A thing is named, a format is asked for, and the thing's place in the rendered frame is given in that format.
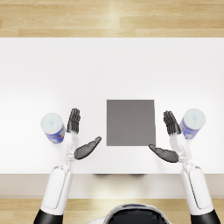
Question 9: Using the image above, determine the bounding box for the blue can with pale lid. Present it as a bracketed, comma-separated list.
[40, 112, 67, 144]
[178, 108, 207, 140]

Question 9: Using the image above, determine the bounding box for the dark grey square mat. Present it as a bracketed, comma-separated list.
[106, 99, 157, 147]

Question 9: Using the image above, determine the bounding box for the dark round robot body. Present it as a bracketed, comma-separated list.
[87, 203, 173, 224]

